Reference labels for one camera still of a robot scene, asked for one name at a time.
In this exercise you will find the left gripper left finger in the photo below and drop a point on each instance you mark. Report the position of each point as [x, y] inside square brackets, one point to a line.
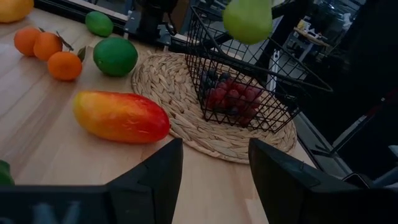
[146, 193]

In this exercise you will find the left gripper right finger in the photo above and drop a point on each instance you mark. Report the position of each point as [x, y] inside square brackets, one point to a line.
[289, 193]

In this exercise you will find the red and yellow mango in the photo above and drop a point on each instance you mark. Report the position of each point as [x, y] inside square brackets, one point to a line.
[121, 116]

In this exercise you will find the red grape bunch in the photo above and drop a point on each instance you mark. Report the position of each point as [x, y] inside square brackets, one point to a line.
[230, 95]

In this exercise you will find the dark grape bunch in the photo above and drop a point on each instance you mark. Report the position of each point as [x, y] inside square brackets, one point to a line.
[214, 77]

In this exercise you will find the large green lime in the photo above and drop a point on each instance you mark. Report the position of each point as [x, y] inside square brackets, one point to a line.
[115, 56]

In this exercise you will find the small striped green melon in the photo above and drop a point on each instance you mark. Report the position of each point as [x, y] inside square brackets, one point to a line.
[4, 175]

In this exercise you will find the orange tangerine cluster with leaves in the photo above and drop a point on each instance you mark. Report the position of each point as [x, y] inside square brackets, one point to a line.
[63, 66]

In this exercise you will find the small green lime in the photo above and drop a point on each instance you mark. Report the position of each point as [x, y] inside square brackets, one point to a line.
[99, 24]

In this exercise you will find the green pear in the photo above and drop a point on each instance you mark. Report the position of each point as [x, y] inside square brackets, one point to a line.
[247, 21]

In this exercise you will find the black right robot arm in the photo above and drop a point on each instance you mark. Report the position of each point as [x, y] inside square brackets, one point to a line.
[152, 18]

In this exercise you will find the round woven straw mat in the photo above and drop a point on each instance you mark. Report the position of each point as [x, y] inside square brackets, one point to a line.
[168, 87]

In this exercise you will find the background wooden desk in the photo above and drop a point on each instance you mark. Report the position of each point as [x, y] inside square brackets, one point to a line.
[311, 35]

